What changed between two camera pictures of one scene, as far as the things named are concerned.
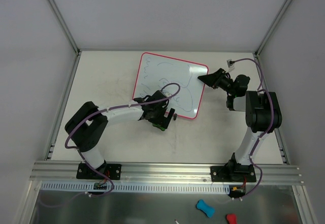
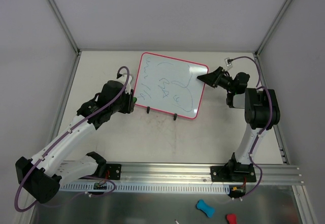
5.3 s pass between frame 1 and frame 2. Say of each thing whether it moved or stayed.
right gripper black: stayed
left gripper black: moved
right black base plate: stayed
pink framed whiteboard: stayed
